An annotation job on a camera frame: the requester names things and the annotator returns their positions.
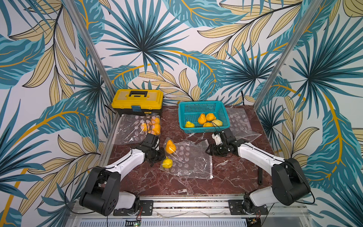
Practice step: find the orange pear from bag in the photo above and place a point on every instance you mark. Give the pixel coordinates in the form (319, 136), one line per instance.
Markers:
(202, 119)

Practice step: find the yellow fruit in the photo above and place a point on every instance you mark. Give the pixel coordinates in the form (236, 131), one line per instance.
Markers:
(208, 124)

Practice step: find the dotted zip-top bag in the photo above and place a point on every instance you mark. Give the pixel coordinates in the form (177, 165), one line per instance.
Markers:
(190, 160)
(128, 129)

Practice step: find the yellow pear long neck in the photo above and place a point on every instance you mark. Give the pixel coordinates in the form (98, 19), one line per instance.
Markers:
(167, 163)

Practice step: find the clear zip-top bag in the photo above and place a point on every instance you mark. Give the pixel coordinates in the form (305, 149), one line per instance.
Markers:
(240, 125)

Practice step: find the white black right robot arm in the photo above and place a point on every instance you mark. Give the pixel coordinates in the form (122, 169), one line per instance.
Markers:
(289, 183)

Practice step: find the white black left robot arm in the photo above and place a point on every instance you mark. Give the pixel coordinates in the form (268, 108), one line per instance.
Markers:
(101, 193)

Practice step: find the orange fruits in left bag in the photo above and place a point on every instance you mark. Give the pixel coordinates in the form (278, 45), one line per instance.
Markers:
(151, 125)

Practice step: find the teal plastic basket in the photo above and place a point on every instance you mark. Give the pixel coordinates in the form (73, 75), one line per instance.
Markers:
(190, 111)

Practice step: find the yellow black toolbox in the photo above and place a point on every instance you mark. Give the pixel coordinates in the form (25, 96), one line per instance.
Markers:
(138, 102)

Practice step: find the red black pipe wrench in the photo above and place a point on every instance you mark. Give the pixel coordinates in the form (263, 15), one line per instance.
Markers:
(260, 176)

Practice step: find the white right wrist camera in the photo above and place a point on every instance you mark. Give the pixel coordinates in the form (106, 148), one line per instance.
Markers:
(217, 139)

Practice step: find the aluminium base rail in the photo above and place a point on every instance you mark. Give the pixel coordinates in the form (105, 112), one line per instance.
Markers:
(195, 211)

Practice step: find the left aluminium frame post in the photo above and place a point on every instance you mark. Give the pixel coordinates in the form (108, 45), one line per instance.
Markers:
(76, 16)

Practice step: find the aluminium frame post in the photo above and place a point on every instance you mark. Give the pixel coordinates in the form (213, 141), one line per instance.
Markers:
(76, 16)
(306, 18)

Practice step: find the right aluminium frame post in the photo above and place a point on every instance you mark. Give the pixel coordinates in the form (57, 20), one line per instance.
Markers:
(306, 18)

